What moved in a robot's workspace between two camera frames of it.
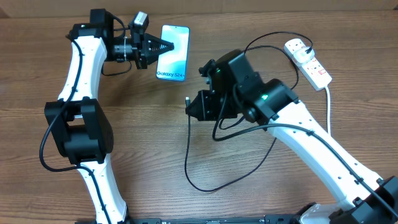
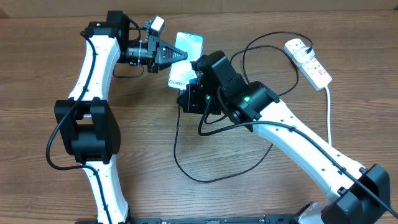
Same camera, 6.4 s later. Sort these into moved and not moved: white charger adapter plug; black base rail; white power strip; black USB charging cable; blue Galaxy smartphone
Moved: black USB charging cable; blue Galaxy smartphone
Not moved: white power strip; white charger adapter plug; black base rail
